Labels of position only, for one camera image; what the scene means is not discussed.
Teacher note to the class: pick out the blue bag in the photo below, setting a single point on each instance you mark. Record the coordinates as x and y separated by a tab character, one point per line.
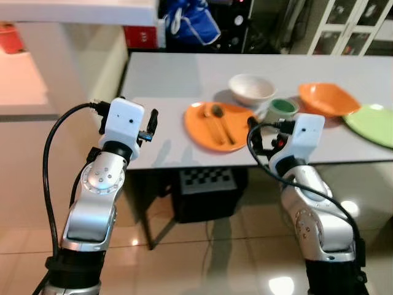
193	21

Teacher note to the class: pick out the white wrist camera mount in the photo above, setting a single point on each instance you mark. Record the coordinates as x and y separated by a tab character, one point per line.
123	123
307	135

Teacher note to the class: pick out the metal spoon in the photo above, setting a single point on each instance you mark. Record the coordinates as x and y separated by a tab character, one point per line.
216	110

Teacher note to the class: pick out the white bowl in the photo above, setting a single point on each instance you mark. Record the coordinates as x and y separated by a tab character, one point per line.
252	89

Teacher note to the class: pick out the light green plate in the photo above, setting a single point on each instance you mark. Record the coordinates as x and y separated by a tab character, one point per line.
371	126

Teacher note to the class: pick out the black box with checker pattern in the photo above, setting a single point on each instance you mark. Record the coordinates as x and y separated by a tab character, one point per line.
206	196

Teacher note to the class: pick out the orange bowl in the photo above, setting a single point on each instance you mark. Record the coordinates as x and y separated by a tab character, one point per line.
325	98

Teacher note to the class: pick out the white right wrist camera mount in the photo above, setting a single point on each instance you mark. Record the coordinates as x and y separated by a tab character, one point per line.
307	135

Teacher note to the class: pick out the orange flat plate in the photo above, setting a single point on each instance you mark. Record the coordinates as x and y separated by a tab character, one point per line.
199	126

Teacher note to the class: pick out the red container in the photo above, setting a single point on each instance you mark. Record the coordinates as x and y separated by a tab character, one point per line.
9	38

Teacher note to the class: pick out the red cardboard box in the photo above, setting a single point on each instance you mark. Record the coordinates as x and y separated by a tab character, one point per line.
140	37

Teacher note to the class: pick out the black table leg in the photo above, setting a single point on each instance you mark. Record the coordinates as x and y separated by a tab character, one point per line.
144	209

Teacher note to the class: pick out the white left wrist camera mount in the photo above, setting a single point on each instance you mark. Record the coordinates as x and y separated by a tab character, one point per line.
123	123

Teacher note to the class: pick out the white countertop slab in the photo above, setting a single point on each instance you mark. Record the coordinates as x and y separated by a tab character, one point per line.
73	11

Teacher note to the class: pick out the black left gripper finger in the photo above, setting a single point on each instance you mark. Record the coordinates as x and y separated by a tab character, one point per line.
153	121
121	99

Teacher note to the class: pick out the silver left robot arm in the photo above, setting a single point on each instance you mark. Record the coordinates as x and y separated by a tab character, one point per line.
92	203

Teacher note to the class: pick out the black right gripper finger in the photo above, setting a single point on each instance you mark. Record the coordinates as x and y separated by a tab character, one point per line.
256	141

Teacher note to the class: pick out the white glass door cabinet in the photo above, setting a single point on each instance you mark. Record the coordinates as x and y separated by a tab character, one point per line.
350	24

